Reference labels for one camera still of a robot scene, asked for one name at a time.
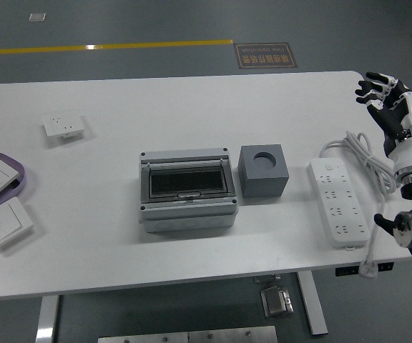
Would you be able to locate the white power strip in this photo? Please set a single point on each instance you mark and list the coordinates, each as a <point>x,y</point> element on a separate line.
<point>338,203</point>

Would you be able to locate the grey enclosure box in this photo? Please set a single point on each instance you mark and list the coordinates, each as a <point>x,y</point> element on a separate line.
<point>188,218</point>

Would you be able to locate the brown floor sign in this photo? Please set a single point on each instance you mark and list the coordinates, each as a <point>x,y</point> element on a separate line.
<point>265,55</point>

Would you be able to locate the small silver floor plate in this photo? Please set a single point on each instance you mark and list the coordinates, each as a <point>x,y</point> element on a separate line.
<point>37,17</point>

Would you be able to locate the white table leg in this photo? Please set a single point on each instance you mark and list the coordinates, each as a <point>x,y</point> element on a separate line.
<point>313,307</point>
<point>46,321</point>

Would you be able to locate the black table control panel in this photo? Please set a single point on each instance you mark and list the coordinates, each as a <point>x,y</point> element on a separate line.
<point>345,271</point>

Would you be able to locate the metal bracket under table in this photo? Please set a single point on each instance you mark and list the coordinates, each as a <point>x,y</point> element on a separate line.
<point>267,278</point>

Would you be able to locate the white wall socket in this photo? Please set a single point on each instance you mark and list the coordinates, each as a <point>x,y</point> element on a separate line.
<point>63,124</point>

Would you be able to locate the yellow floor tape line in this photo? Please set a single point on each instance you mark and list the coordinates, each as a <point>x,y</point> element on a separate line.
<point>120,46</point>

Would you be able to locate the grey cube with round hole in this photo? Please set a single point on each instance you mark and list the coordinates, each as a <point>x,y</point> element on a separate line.
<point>263,186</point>

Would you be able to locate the purple tray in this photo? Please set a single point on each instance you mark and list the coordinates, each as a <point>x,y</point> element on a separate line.
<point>21,175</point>

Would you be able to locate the grey metal base plate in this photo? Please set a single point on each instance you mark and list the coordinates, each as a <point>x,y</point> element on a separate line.
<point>232,335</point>
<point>141,338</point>

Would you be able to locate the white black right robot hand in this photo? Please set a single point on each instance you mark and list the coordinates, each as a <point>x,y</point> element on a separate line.
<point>411,143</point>

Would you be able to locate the metal floor socket box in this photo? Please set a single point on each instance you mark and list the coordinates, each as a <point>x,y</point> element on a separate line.
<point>277,302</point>

